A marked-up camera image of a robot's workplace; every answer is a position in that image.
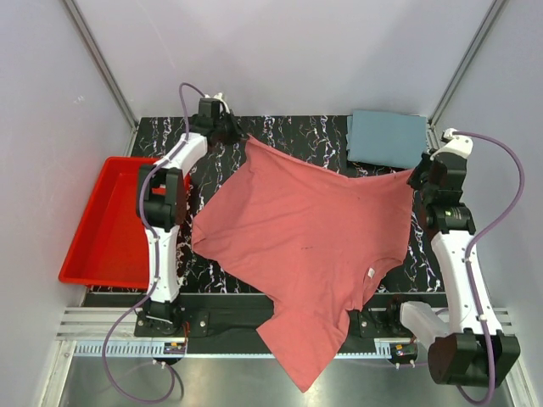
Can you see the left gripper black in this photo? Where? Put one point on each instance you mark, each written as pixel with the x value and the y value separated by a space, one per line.
pixel 237 133

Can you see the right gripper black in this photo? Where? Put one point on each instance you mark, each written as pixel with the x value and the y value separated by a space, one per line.
pixel 425 162

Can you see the pink t shirt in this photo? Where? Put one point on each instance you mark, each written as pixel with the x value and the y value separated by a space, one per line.
pixel 315 242

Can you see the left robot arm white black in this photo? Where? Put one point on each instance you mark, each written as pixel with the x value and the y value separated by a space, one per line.
pixel 162 206

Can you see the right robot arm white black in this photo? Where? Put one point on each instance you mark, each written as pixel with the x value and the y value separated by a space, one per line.
pixel 470 348

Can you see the folded blue t shirt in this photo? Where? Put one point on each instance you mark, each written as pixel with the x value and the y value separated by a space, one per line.
pixel 385 138

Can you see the red plastic bin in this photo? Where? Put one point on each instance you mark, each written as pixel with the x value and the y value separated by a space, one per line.
pixel 110 248

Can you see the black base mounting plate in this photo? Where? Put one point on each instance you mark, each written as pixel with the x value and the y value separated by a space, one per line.
pixel 225 324

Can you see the left aluminium frame post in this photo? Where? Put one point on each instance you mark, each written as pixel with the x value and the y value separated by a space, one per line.
pixel 91 44

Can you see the aluminium frame post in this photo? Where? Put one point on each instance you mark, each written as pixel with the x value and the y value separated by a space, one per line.
pixel 91 44
pixel 489 20

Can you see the right aluminium frame post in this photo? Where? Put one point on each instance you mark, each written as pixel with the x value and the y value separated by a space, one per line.
pixel 489 20

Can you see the white slotted cable duct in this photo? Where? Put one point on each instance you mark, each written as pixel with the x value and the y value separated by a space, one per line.
pixel 169 349

